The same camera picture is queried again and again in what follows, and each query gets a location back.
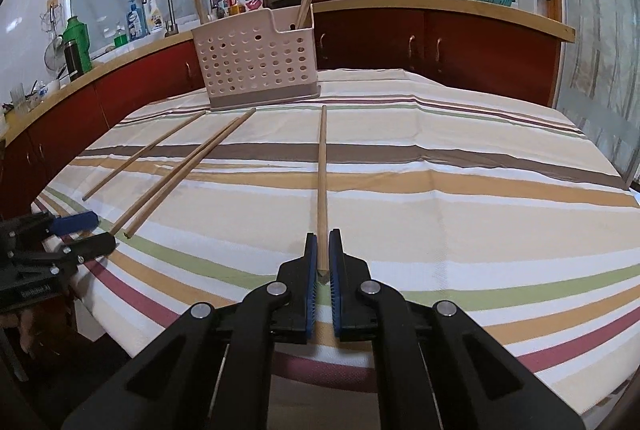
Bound chrome kitchen faucet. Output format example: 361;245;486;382
142;0;179;37

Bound white porcelain bowl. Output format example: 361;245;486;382
38;79;61;100

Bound black thermos bottle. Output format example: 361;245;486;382
64;39;85;81

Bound hanging strainer ladle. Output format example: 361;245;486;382
40;3;66;77

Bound striped tablecloth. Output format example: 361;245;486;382
30;67;640;416

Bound green thermos jug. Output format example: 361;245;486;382
63;15;92;74

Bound blue detergent bottle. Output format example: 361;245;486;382
126;0;145;41

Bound white spray cleaner bottle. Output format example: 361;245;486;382
144;0;165;32

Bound pink perforated utensil holder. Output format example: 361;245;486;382
192;6;320;110

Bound orange oil bottle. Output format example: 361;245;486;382
227;0;246;16

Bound red lower cabinets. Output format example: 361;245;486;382
1;6;574;219

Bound frosted glass door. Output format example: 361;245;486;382
556;0;639;183

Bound wooden countertop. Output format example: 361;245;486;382
0;0;577;146

